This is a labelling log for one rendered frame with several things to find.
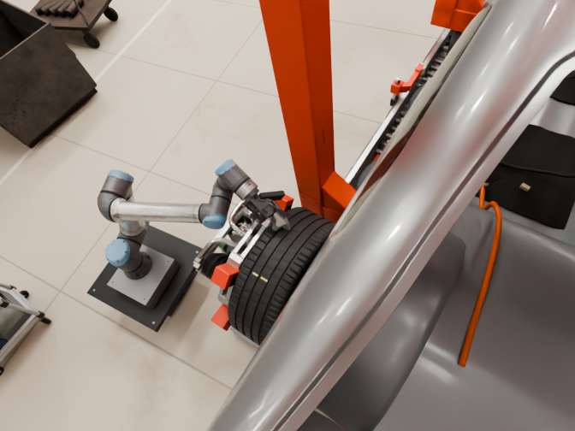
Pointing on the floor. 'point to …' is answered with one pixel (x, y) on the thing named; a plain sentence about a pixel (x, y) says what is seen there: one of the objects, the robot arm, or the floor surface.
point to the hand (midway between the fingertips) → (288, 226)
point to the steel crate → (37, 76)
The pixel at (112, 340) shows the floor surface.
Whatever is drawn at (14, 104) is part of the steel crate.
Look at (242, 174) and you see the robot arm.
